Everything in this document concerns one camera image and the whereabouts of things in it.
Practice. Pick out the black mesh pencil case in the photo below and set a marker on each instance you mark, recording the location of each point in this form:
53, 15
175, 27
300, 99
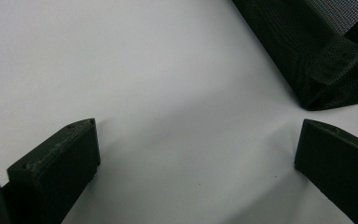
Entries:
304, 46

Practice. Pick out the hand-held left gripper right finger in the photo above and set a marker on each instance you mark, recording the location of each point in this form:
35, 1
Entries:
338, 168

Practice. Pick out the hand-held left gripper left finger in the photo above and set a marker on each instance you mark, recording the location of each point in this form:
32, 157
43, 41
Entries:
56, 165

